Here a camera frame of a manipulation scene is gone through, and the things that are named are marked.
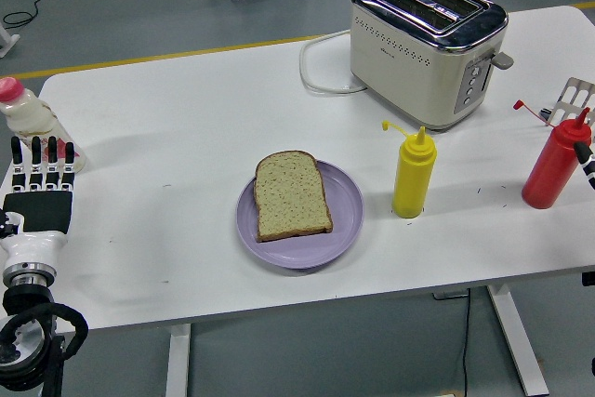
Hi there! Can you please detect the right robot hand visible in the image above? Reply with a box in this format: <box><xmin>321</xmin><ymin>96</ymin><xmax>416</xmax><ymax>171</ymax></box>
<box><xmin>573</xmin><ymin>139</ymin><xmax>595</xmax><ymax>192</ymax></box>

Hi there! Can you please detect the yellow squeeze bottle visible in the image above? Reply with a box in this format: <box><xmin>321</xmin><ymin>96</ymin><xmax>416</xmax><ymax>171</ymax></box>
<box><xmin>381</xmin><ymin>120</ymin><xmax>438</xmax><ymax>219</ymax></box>

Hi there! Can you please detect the purple plate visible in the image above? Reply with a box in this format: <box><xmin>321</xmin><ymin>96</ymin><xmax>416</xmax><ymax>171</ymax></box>
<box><xmin>235</xmin><ymin>159</ymin><xmax>365</xmax><ymax>271</ymax></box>

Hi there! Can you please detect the bread slice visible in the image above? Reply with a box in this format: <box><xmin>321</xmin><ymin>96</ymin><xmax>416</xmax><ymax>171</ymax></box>
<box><xmin>253</xmin><ymin>150</ymin><xmax>335</xmax><ymax>244</ymax></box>

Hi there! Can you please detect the red squeeze bottle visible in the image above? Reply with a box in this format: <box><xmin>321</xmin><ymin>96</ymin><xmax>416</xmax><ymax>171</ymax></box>
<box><xmin>512</xmin><ymin>99</ymin><xmax>594</xmax><ymax>210</ymax></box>

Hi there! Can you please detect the black cable under table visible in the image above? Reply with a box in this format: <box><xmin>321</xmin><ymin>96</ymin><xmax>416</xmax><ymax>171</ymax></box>
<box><xmin>459</xmin><ymin>287</ymin><xmax>473</xmax><ymax>397</ymax></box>

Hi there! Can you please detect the milk bottle with pink cap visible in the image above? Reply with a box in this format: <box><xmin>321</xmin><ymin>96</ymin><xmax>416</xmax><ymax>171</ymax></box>
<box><xmin>0</xmin><ymin>76</ymin><xmax>88</xmax><ymax>175</ymax></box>

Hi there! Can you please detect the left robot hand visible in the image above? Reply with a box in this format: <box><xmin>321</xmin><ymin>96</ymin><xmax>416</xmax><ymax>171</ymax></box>
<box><xmin>0</xmin><ymin>135</ymin><xmax>76</xmax><ymax>272</ymax></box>

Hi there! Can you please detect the white toaster cord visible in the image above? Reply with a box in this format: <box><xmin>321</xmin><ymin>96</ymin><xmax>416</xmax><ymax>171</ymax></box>
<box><xmin>298</xmin><ymin>28</ymin><xmax>369</xmax><ymax>96</ymax></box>

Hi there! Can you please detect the white stand base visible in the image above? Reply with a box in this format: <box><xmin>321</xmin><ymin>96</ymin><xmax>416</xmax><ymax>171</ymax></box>
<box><xmin>0</xmin><ymin>24</ymin><xmax>22</xmax><ymax>60</ymax></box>

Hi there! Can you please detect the white table leg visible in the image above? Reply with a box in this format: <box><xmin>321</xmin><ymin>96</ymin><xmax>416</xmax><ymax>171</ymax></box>
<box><xmin>486</xmin><ymin>283</ymin><xmax>550</xmax><ymax>397</ymax></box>
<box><xmin>165</xmin><ymin>322</ymin><xmax>192</xmax><ymax>397</ymax></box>

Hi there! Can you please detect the cream and chrome toaster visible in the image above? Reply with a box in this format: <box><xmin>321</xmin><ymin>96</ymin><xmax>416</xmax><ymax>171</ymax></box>
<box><xmin>349</xmin><ymin>0</ymin><xmax>515</xmax><ymax>133</ymax></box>

